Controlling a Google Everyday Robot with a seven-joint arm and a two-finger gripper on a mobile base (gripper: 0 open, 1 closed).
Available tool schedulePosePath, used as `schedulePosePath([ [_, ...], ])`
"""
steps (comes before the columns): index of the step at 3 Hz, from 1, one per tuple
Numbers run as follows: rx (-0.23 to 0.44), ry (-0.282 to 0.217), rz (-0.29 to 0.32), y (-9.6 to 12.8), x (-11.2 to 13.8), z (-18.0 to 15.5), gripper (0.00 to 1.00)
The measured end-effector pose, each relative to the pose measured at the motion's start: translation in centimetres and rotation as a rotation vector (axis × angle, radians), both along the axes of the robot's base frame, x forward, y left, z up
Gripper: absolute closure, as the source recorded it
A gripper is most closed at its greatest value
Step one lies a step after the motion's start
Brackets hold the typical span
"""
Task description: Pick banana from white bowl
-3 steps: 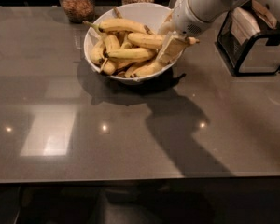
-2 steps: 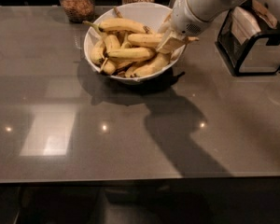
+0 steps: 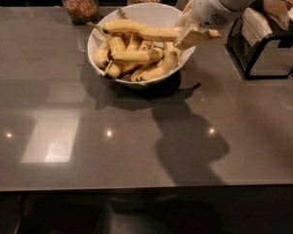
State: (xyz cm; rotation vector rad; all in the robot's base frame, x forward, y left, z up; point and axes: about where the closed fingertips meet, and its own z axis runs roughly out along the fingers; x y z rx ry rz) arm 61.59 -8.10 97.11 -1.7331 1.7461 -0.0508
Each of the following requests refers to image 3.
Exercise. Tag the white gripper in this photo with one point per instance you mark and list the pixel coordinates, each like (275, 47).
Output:
(209, 8)

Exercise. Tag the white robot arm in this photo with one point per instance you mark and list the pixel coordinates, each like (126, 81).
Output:
(203, 18)

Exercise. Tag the white ceramic bowl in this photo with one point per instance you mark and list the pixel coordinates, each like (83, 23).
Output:
(127, 73)

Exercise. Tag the lower right banana in bowl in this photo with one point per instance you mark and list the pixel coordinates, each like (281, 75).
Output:
(168, 63)

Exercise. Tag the banana in bowl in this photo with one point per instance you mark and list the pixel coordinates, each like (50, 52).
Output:
(139, 56)
(168, 63)

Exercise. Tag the middle banana in bowl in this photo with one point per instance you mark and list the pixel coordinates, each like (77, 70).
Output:
(139, 56)

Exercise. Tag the left banana with green stem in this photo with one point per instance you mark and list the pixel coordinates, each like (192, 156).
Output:
(115, 42)

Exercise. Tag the far left small banana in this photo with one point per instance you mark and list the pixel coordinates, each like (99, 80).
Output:
(101, 55)

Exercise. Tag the brown paper bag in basket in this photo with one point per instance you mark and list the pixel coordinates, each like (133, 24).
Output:
(277, 11)

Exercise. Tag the glass jar with brown cereal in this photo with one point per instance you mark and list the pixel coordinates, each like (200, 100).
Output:
(82, 11)

